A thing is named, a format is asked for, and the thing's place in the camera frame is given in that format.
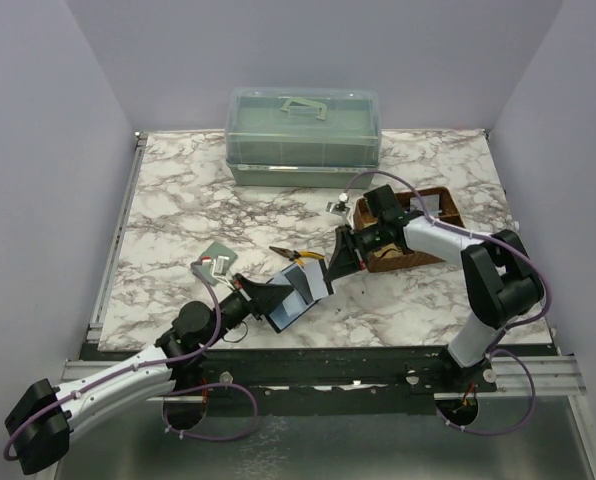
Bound brown wicker tray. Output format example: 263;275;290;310
353;187;465;273

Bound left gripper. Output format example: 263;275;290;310
204;273;294;348

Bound green snap wallet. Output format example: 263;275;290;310
196;241;238;286

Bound silver card in tray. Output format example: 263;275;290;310
410;194;442;216

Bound black mounting rail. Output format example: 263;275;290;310
170;346;496;417

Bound yellow black pliers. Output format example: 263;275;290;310
269;246;325;265

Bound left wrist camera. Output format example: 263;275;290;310
209;255;230;285

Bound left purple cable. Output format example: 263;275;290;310
2;257;259;461

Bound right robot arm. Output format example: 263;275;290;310
324;185;545;392

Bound green plastic storage box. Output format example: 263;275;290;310
225;87;382;188

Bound grey credit card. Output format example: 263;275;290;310
282;265;314;304

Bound purple cable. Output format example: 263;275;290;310
340;170;549;436
2;257;259;461

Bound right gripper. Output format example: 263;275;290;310
324;221;386;283

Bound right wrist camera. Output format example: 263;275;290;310
326;192;350;221

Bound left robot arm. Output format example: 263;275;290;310
3;275;294;475

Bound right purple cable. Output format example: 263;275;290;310
340;170;549;436

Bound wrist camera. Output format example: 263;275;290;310
209;255;230;285
326;192;350;221

